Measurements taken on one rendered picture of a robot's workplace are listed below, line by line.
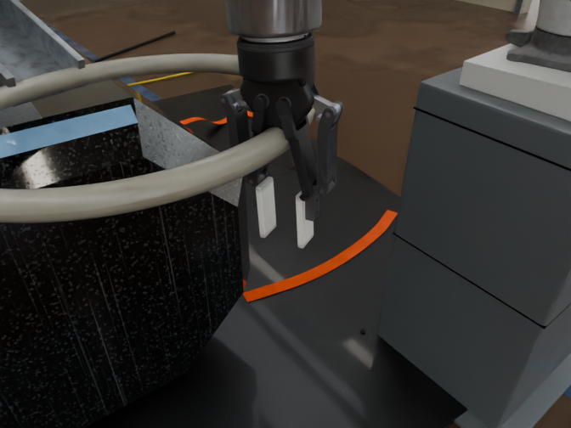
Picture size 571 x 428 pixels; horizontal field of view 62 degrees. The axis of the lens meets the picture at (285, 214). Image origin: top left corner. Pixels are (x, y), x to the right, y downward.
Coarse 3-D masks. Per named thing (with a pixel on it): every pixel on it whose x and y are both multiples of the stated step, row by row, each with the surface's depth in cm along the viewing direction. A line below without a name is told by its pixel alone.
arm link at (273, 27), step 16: (224, 0) 43; (240, 0) 41; (256, 0) 40; (272, 0) 40; (288, 0) 40; (304, 0) 41; (320, 0) 43; (240, 16) 42; (256, 16) 41; (272, 16) 41; (288, 16) 41; (304, 16) 42; (320, 16) 44; (240, 32) 42; (256, 32) 42; (272, 32) 41; (288, 32) 42; (304, 32) 42
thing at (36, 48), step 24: (0, 0) 87; (0, 24) 86; (24, 24) 84; (0, 48) 81; (24, 48) 82; (48, 48) 81; (72, 48) 78; (0, 72) 70; (24, 72) 78; (48, 96) 76
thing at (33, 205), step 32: (96, 64) 78; (128, 64) 79; (160, 64) 79; (192, 64) 79; (224, 64) 76; (0, 96) 69; (32, 96) 73; (224, 160) 45; (256, 160) 47; (0, 192) 41; (32, 192) 41; (64, 192) 41; (96, 192) 41; (128, 192) 41; (160, 192) 42; (192, 192) 43
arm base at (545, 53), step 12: (516, 36) 98; (528, 36) 95; (540, 36) 90; (552, 36) 87; (516, 48) 94; (528, 48) 92; (540, 48) 90; (552, 48) 88; (564, 48) 86; (516, 60) 92; (528, 60) 91; (540, 60) 89; (552, 60) 88; (564, 60) 87
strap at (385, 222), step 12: (192, 120) 243; (384, 216) 193; (372, 228) 186; (384, 228) 186; (360, 240) 180; (372, 240) 180; (348, 252) 175; (324, 264) 169; (336, 264) 169; (300, 276) 164; (312, 276) 164; (264, 288) 160; (276, 288) 160; (288, 288) 160; (252, 300) 155
